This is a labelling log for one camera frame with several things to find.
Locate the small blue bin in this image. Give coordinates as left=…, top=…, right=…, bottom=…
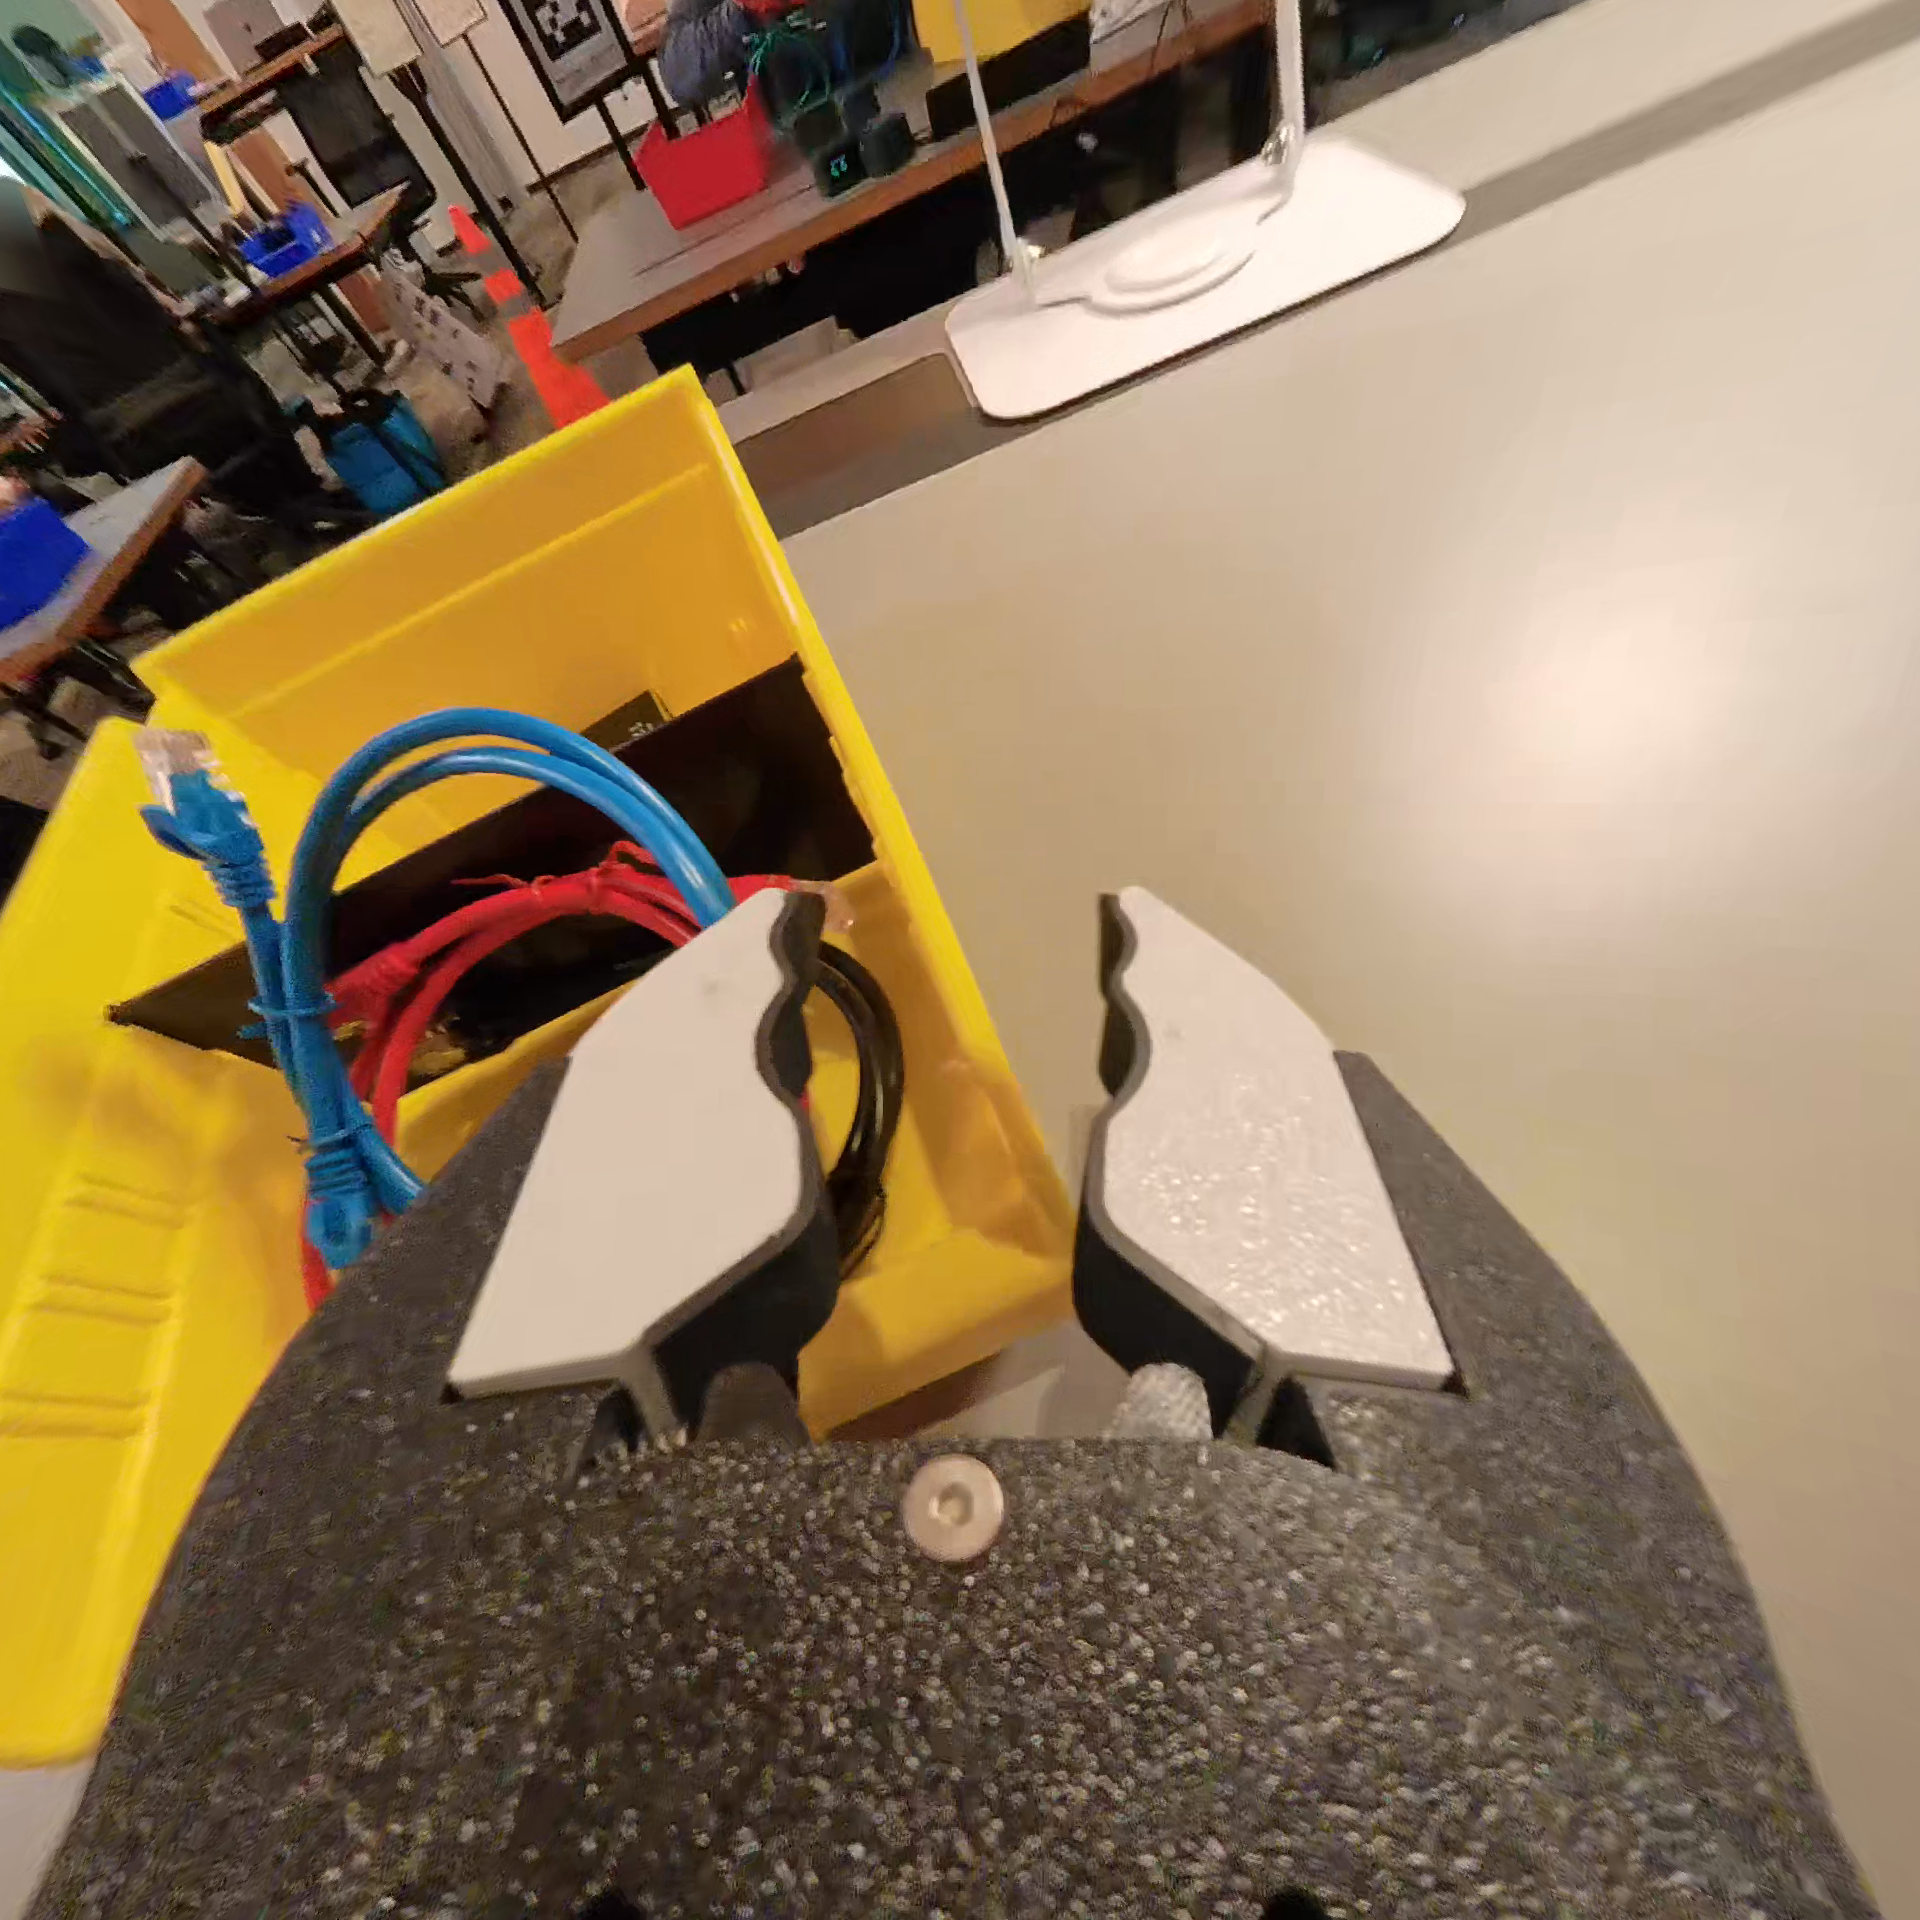
left=0, top=503, right=89, bottom=634
left=241, top=201, right=337, bottom=282

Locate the black-and-white tag sign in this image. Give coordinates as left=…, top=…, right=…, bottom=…
left=496, top=0, right=633, bottom=121

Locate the orange traffic cone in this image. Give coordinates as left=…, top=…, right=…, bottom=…
left=503, top=306, right=612, bottom=429

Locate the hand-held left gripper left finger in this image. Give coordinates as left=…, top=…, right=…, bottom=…
left=449, top=887, right=842, bottom=1442

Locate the blue ethernet cable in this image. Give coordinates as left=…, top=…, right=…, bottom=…
left=135, top=708, right=748, bottom=1281

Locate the instruction board on white stand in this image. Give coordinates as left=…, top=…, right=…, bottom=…
left=944, top=0, right=1471, bottom=426

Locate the black bin divider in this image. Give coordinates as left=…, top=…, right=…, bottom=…
left=107, top=652, right=881, bottom=1075

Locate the red plastic bin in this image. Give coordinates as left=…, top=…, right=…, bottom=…
left=638, top=83, right=775, bottom=231

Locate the blue bag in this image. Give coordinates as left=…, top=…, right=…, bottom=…
left=323, top=386, right=449, bottom=514

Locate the black cable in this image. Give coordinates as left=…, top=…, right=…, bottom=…
left=807, top=938, right=913, bottom=1281

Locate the red ethernet cable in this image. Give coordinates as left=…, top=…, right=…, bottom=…
left=299, top=844, right=819, bottom=1309

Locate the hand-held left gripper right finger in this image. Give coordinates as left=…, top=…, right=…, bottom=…
left=1073, top=885, right=1466, bottom=1442

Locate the yellow plastic bin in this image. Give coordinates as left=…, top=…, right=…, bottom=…
left=0, top=369, right=1079, bottom=1770

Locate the black device with green display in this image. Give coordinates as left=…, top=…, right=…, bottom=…
left=809, top=107, right=918, bottom=201

